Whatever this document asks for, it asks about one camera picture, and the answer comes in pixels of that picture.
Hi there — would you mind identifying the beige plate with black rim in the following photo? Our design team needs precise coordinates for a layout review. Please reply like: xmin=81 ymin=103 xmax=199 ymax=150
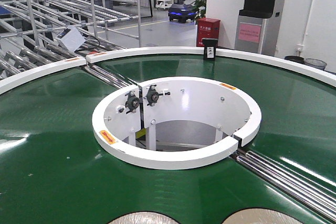
xmin=109 ymin=211 xmax=178 ymax=223

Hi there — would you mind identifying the red fire equipment box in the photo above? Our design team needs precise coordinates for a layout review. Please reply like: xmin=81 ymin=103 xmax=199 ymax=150
xmin=196 ymin=17 xmax=221 ymax=47

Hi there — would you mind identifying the metal roller rack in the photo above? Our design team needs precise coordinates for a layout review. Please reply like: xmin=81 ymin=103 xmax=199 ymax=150
xmin=1 ymin=0 xmax=141 ymax=80

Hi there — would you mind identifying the steel conveyor rollers right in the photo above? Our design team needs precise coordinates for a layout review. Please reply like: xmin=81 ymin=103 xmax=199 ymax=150
xmin=231 ymin=149 xmax=335 ymax=223

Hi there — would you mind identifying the white outer conveyor rim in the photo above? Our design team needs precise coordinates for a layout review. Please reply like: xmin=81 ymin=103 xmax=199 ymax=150
xmin=0 ymin=46 xmax=336 ymax=95

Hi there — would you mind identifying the white inner conveyor ring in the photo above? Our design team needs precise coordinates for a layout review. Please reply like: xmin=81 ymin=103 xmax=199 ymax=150
xmin=91 ymin=76 xmax=263 ymax=170

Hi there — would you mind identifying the white label card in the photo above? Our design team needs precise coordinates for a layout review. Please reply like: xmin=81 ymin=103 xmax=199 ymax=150
xmin=56 ymin=26 xmax=86 ymax=52

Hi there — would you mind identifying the black sensor box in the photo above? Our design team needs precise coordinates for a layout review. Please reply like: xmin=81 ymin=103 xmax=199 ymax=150
xmin=202 ymin=38 xmax=218 ymax=60

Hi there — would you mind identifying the blue mobile robot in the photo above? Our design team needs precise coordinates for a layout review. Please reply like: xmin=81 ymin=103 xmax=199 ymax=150
xmin=168 ymin=3 xmax=196 ymax=23

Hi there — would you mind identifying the black water dispenser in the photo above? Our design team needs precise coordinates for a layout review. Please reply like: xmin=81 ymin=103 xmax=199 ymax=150
xmin=235 ymin=0 xmax=275 ymax=54

